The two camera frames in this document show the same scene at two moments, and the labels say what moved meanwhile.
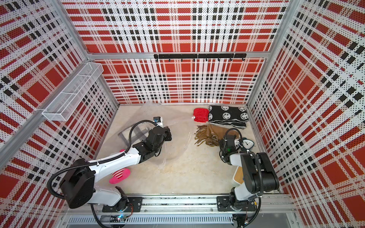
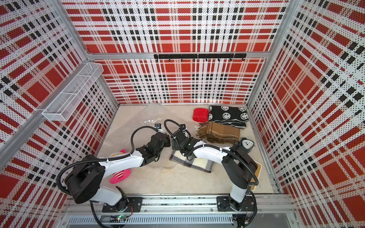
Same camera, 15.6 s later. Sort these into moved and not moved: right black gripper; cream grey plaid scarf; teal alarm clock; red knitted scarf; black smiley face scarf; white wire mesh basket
Moved: right black gripper; cream grey plaid scarf
Not moved: teal alarm clock; black smiley face scarf; red knitted scarf; white wire mesh basket
